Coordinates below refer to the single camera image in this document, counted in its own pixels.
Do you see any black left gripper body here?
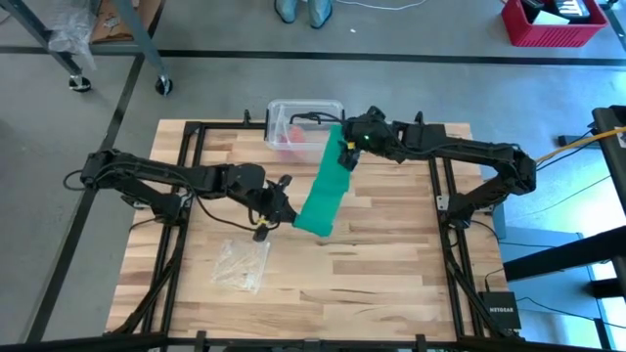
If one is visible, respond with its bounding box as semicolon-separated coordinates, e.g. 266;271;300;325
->
246;174;293;242

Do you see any red plastic crate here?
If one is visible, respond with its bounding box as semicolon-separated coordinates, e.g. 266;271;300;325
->
500;0;609;49

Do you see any brown cardboard sheet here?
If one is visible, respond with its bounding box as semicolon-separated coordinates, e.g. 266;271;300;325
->
90;0;165;44

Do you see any person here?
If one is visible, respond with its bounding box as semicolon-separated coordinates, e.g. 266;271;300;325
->
273;0;335;29

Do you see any grey metal rolling cart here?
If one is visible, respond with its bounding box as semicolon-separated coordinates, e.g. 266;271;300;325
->
0;0;175;97

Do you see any white paper sheet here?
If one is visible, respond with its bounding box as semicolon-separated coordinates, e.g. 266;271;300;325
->
530;9;571;26

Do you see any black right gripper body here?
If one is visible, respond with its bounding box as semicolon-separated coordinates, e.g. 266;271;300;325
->
339;105;395;171

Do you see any white floor cable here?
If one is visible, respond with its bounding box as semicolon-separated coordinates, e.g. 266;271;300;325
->
335;0;427;12

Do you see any green elastic bandage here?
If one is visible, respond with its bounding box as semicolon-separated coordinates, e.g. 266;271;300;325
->
291;123;352;239

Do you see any black metal beam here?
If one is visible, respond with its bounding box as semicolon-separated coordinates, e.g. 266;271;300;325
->
503;226;626;283

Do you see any black device with white keys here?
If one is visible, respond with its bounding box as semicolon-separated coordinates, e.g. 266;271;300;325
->
550;0;594;21

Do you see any black Netgear network switch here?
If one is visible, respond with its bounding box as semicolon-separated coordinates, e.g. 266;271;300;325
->
477;291;522;331

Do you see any clear plastic bag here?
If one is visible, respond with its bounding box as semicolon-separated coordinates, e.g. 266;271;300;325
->
209;238;272;294

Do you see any crumpled clear plastic wrap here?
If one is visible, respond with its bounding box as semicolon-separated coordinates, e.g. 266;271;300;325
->
47;7;99;69

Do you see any yellow cable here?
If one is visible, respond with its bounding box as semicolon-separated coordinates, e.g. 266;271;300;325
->
535;125;626;165

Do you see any black metal table frame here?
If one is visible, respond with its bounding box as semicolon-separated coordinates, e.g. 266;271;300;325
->
105;110;527;352

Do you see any clear plastic storage box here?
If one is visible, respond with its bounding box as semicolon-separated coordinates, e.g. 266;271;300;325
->
265;99;346;153

